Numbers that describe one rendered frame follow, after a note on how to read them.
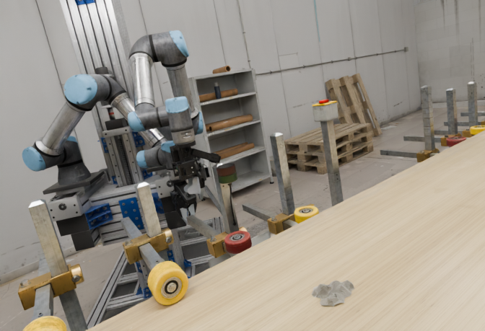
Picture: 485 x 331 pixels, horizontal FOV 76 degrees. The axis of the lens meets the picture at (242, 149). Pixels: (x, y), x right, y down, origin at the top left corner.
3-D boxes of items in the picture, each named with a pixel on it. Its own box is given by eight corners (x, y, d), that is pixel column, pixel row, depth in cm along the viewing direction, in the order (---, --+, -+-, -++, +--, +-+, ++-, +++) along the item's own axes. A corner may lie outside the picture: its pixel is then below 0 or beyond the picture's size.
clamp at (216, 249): (208, 253, 104) (206, 239, 104) (242, 237, 111) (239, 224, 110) (216, 259, 100) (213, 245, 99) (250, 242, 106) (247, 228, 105)
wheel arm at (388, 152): (379, 156, 188) (379, 149, 187) (383, 154, 190) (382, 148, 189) (460, 164, 151) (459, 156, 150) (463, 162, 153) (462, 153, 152)
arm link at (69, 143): (87, 156, 161) (80, 131, 159) (68, 164, 149) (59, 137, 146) (69, 159, 165) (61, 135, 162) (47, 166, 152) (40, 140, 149)
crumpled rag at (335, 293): (320, 311, 59) (318, 300, 59) (307, 288, 66) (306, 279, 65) (363, 298, 60) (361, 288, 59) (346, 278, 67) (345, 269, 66)
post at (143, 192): (171, 324, 98) (133, 183, 89) (181, 319, 100) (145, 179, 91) (175, 331, 95) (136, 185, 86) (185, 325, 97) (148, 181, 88)
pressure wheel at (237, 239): (226, 269, 97) (219, 236, 95) (247, 258, 101) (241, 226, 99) (239, 280, 90) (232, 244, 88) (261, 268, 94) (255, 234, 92)
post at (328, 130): (332, 222, 135) (318, 120, 126) (340, 218, 137) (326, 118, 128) (341, 225, 131) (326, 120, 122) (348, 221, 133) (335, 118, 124)
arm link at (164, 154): (164, 141, 131) (182, 138, 129) (169, 166, 133) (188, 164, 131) (154, 145, 124) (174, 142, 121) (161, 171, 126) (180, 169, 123)
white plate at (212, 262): (213, 285, 107) (207, 259, 105) (272, 253, 119) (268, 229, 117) (213, 285, 106) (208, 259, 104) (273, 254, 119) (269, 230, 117)
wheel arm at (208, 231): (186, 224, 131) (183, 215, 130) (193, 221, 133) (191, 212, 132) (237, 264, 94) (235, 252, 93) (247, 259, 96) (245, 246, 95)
